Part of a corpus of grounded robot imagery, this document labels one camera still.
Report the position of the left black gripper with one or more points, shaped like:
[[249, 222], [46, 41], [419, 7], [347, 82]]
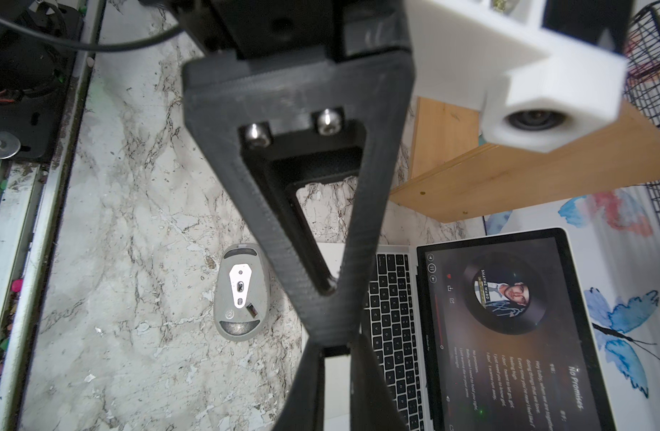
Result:
[[256, 29]]

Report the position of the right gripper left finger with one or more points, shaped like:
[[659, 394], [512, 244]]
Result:
[[304, 408]]

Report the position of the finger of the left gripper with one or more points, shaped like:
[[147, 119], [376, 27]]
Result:
[[306, 149]]

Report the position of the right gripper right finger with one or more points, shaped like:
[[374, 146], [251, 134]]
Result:
[[371, 406]]

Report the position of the grey wireless mouse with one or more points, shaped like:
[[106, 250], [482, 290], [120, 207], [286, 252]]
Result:
[[242, 293]]

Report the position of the silver laptop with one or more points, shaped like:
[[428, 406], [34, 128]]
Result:
[[488, 333]]

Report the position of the wooden corner shelf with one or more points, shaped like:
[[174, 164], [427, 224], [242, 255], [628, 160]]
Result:
[[452, 177]]

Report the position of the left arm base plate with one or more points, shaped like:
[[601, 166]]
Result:
[[34, 77]]

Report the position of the aluminium front rail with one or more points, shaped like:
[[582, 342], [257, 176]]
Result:
[[31, 199]]

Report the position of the black wire wall basket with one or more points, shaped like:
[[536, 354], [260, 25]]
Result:
[[643, 53]]

